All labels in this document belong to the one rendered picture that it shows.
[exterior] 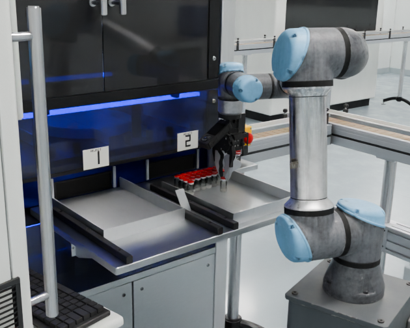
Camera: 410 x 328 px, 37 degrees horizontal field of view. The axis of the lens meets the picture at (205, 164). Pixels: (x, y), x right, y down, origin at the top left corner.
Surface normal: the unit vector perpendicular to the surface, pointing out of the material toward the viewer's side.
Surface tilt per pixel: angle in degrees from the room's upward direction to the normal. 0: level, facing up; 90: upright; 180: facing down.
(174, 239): 0
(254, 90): 90
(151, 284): 90
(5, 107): 90
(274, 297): 0
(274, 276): 0
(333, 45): 65
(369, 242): 92
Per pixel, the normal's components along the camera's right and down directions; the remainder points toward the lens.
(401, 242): -0.77, 0.17
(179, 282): 0.63, 0.24
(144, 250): 0.02, -0.96
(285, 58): -0.94, -0.05
